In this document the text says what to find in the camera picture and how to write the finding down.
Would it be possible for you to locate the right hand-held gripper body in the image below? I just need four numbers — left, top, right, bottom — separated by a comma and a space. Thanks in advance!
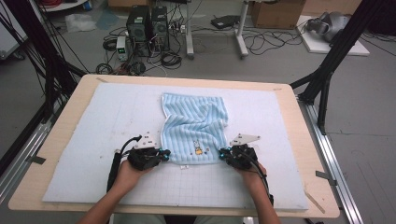
225, 133, 262, 171

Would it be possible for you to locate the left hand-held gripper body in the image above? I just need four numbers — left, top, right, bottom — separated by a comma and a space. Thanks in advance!
127, 132, 163, 171

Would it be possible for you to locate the blue striped towel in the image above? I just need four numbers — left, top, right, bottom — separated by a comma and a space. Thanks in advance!
160, 92, 230, 171

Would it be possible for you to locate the person's right hand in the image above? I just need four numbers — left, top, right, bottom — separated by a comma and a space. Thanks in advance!
236, 162, 268, 190

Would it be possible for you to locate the person's left hand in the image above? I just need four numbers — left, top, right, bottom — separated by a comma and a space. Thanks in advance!
116, 160, 154, 191

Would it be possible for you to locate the white foam mat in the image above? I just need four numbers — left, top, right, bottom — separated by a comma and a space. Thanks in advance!
43, 82, 309, 211

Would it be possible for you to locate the grey tape piece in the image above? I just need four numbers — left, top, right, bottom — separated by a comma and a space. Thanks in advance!
315, 170, 338, 187

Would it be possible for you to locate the black tape piece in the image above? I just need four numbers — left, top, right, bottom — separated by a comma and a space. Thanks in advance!
26, 154, 47, 165

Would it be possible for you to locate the white power supply unit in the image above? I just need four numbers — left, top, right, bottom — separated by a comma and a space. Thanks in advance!
116, 35, 129, 62

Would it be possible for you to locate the white desk leg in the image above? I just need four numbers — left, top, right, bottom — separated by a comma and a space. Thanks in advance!
185, 0, 195, 60
234, 0, 250, 59

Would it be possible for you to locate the slim black computer tower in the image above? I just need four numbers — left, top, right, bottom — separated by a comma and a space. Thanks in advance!
150, 6, 171, 52

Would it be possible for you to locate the large black computer tower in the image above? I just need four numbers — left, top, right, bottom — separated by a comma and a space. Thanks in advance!
125, 5, 152, 58

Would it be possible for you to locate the flat black device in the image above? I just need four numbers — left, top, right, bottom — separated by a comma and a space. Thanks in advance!
210, 14, 241, 30

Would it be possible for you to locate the white floor board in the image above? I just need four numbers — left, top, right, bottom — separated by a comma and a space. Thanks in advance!
295, 15, 371, 57

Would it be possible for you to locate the brown cardboard box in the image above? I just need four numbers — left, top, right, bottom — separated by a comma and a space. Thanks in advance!
250, 0, 306, 31

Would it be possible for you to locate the clear plastic bag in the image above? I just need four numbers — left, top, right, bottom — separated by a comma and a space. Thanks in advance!
64, 12, 97, 34

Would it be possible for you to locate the grey headset device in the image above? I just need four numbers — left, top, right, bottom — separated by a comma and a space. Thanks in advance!
305, 11, 351, 43

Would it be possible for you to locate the right hand-held gripper black cable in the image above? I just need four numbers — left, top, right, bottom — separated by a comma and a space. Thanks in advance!
246, 152, 275, 206

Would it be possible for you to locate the hand-held gripper black cable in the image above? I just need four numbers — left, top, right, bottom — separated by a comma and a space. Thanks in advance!
246, 152, 275, 206
106, 134, 143, 194

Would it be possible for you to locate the left hand-held gripper black cable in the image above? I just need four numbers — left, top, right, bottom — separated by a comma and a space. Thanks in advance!
106, 134, 143, 194

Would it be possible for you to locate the aluminium rail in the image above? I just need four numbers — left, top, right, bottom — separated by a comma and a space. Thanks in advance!
0, 102, 62, 203
297, 97, 365, 224

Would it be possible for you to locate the coiled black cable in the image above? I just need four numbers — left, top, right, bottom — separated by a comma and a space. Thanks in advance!
160, 50, 183, 70

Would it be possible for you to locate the tangle of black floor cables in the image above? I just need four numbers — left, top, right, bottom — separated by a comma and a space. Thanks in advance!
242, 27, 309, 57

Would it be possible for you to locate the black metal frame post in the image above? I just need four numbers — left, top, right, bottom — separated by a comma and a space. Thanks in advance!
0, 0, 88, 122
289, 0, 387, 136

